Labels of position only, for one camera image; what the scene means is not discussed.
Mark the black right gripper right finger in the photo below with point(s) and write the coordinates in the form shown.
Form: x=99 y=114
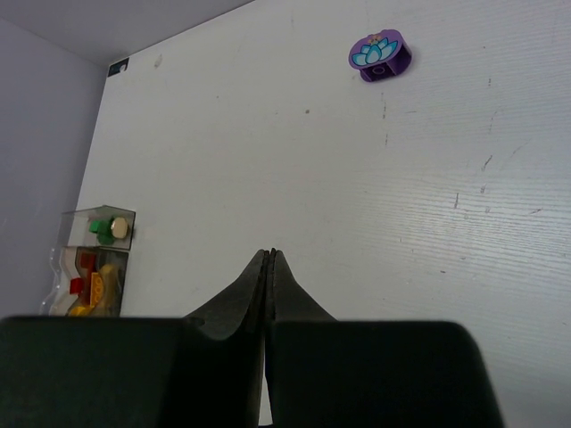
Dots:
x=322 y=372

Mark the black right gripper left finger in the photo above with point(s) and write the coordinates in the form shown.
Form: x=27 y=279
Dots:
x=201 y=370

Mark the yellow round decorated lego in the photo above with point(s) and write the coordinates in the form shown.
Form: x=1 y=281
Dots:
x=81 y=311

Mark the red two-by-two lego brick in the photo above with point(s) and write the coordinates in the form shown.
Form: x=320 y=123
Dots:
x=77 y=285

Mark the purple round lego piece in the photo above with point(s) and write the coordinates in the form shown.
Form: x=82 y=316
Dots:
x=380 y=56

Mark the yellow two-by-three lego brick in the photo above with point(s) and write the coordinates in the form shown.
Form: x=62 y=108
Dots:
x=97 y=289

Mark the small green lego brick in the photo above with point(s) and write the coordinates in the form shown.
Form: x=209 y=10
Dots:
x=102 y=229

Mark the clear colourless container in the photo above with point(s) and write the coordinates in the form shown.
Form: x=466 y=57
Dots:
x=57 y=301

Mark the dark grey clear container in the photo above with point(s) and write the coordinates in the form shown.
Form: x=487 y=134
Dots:
x=118 y=258

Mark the amber clear container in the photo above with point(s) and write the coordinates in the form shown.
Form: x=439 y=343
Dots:
x=71 y=296

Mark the clear smoky long container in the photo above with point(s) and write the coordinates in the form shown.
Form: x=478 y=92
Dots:
x=75 y=224

